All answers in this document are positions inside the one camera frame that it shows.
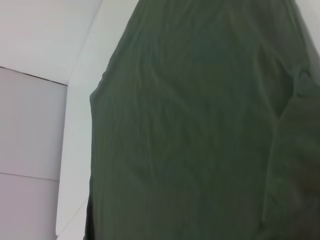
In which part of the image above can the dark green t-shirt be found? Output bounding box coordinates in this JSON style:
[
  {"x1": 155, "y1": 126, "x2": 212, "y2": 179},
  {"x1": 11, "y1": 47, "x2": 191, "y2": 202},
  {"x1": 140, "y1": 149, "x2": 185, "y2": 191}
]
[{"x1": 84, "y1": 0, "x2": 320, "y2": 240}]

